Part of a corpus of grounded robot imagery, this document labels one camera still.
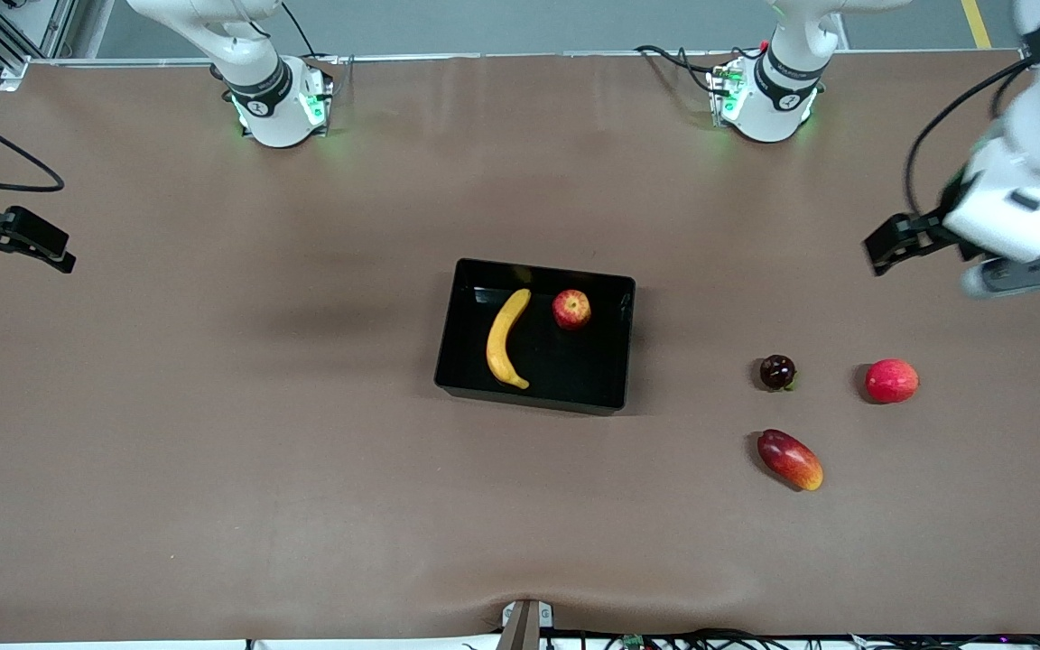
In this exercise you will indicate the grey metal table bracket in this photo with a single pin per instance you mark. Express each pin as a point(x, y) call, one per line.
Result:
point(520, 627)

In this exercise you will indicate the brown table cover mat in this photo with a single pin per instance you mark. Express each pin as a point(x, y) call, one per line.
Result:
point(520, 506)

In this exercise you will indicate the yellow banana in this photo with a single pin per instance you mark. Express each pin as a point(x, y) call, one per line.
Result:
point(502, 348)

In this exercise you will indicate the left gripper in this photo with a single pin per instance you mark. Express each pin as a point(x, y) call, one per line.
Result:
point(936, 224)

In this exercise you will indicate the dark purple mangosteen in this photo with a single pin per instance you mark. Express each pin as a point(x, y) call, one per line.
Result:
point(777, 372)

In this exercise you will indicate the aluminium frame profile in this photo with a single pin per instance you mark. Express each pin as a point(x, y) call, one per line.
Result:
point(10, 41)

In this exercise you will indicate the plain red apple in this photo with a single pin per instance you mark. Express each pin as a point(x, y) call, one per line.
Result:
point(892, 381)

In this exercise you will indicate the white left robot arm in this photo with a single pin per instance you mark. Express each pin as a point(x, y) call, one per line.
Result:
point(777, 99)

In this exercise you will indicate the black plastic box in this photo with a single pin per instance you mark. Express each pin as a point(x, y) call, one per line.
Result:
point(574, 370)

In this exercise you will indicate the red yellow apple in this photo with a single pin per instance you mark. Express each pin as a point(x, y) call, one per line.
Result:
point(571, 309)

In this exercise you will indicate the small green circuit board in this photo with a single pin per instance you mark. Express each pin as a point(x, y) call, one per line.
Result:
point(634, 642)

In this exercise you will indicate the red yellow mango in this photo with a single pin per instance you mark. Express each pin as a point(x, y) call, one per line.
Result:
point(789, 459)

